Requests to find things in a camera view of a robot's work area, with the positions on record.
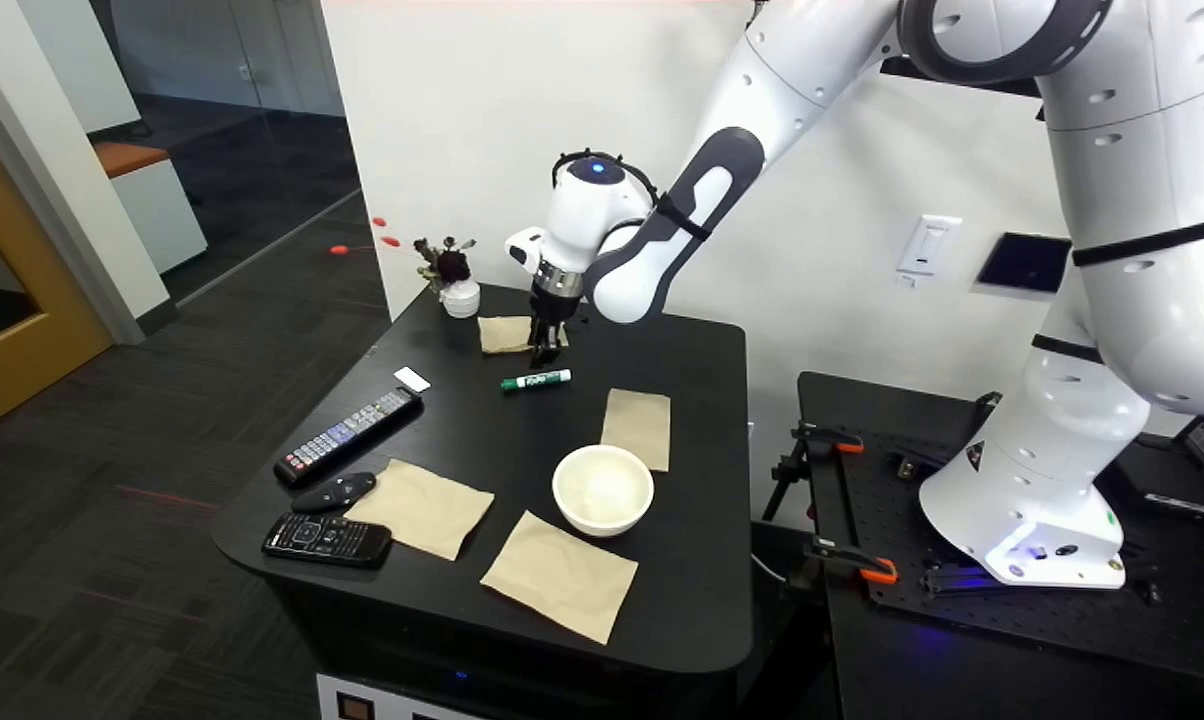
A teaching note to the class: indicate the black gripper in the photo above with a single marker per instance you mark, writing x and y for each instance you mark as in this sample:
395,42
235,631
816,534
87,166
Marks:
555,305

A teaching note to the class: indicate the green capped marker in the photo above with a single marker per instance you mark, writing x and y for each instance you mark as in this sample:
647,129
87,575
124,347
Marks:
539,380

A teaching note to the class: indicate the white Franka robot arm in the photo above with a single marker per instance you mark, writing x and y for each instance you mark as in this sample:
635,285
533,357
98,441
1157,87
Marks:
1064,441

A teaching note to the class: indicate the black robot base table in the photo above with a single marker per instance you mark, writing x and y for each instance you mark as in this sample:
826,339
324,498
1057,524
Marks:
1024,655

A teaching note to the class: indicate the white ceramic bowl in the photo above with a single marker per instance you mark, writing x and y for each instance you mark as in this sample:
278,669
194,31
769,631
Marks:
603,489

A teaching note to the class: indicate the small folded tan napkin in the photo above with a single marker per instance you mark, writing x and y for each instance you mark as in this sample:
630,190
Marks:
500,333

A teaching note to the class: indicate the white vase with dark plant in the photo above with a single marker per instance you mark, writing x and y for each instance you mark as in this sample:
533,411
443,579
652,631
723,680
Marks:
458,293

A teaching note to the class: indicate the tan rectangular napkin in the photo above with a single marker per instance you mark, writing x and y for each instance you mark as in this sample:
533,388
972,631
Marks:
639,428

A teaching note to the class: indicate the small white block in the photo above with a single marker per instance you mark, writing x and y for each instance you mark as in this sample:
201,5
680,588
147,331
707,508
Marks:
415,380

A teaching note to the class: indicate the long black remote control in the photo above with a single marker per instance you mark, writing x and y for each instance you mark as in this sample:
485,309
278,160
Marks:
345,434

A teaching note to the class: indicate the large tan square napkin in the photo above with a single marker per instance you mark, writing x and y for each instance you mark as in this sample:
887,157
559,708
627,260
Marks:
560,579

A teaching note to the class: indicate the small black remote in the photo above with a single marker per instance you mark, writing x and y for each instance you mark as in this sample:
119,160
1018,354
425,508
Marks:
337,492

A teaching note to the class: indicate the black wide button remote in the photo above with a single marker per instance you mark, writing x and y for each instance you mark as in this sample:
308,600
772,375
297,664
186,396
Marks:
324,537

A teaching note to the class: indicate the black work table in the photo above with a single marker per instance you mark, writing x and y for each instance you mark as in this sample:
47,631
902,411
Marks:
523,675

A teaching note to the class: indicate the white label on table front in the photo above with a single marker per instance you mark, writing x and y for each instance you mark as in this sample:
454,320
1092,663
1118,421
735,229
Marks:
386,702

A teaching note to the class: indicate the white bench with wooden top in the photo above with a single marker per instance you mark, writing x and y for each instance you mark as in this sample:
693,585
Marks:
163,213

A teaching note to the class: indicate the wooden door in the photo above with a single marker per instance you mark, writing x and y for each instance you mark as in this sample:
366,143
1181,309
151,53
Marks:
6,320

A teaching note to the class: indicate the white wall outlet plate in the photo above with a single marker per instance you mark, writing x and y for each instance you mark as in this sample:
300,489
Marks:
931,251

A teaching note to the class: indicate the black wall panel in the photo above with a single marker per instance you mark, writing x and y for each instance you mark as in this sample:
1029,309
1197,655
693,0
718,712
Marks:
1020,260

